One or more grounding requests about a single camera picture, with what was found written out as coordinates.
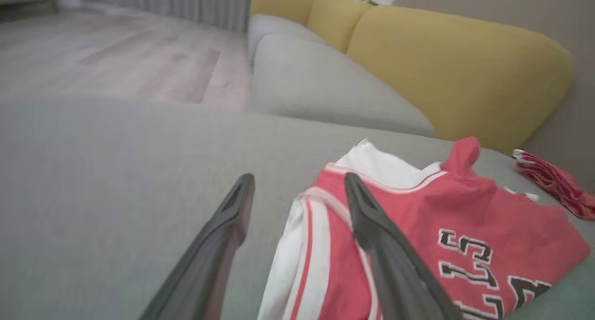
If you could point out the red basketball jersey number 23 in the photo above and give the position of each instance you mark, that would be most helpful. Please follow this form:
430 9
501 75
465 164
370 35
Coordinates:
418 217

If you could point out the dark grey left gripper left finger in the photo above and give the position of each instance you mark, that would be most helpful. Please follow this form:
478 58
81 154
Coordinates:
211 255

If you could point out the grey sofa seat cushion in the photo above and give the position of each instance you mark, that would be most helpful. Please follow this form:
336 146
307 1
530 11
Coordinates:
274 27
316 87

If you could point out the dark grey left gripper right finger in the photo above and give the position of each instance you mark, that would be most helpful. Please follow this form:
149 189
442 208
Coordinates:
390 264

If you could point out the grey pleated curtain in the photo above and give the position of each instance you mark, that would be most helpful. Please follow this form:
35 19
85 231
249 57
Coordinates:
186 1

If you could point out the narrow yellow sofa backrest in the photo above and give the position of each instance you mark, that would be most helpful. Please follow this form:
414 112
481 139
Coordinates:
334 20

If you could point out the wide yellow sofa backrest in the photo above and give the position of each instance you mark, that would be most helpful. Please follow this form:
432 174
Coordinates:
455 73

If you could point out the red basketball shorts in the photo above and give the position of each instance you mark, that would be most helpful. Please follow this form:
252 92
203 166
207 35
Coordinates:
558 183

